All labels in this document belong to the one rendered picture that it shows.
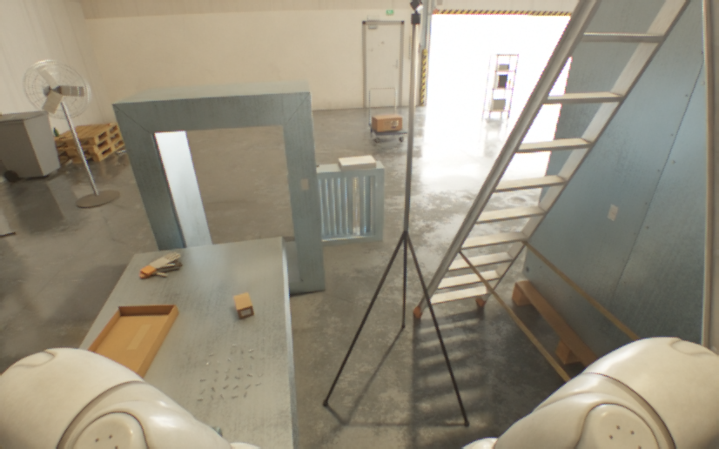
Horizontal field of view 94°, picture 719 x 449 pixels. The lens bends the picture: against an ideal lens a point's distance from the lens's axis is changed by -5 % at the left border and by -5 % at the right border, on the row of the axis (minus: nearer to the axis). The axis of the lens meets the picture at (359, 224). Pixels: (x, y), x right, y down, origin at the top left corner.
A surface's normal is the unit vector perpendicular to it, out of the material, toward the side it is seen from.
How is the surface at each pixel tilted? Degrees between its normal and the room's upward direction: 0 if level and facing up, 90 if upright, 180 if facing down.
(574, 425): 53
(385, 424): 0
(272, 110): 90
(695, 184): 90
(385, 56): 90
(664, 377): 2
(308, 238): 90
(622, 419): 27
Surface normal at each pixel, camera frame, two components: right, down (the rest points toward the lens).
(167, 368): -0.02, -0.88
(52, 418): -0.03, -0.57
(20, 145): 0.11, 0.54
